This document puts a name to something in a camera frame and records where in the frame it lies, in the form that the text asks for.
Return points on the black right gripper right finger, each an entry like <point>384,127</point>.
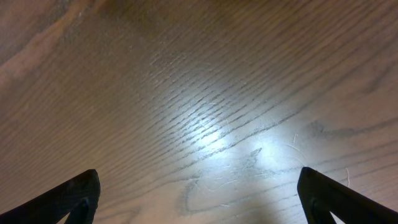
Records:
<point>323,198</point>

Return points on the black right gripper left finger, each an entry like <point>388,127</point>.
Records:
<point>76,200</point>

